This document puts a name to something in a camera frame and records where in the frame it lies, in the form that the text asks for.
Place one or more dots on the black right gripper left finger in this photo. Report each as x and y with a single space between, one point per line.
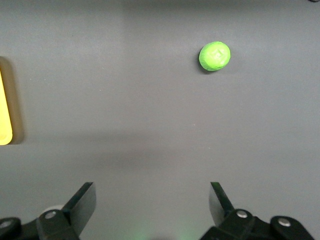
75 212

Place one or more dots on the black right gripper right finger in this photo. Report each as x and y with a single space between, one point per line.
240 225

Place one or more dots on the yellow plastic tray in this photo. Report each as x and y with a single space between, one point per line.
3 112

